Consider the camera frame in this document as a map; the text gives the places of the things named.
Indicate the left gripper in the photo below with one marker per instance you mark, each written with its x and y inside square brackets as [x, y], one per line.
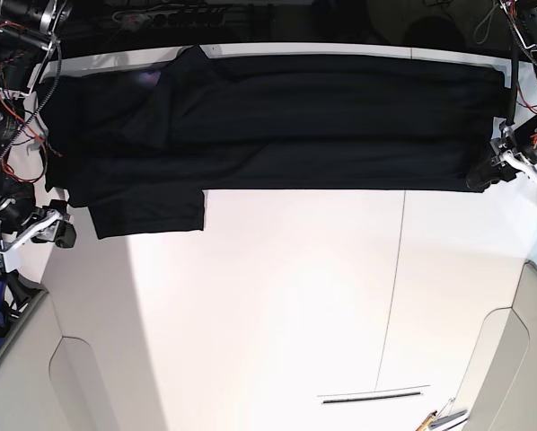
[515, 150]

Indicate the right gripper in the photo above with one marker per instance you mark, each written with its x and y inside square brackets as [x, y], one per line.
[51, 223]

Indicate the black T-shirt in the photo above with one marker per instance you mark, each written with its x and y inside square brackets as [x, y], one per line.
[139, 149]

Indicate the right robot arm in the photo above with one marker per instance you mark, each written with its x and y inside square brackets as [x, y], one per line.
[28, 43]

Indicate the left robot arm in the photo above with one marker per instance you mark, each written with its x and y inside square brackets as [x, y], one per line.
[521, 19]

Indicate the blue and black bag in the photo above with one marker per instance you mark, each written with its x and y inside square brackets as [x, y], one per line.
[16, 293]

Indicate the black power strip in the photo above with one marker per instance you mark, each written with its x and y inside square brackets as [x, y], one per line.
[184, 17]

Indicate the yellow pencil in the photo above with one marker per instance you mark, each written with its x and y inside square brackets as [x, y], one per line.
[427, 421]

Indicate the black metal ruler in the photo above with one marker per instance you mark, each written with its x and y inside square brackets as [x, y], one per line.
[374, 397]

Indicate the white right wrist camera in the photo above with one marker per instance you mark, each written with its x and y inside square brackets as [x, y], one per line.
[10, 259]

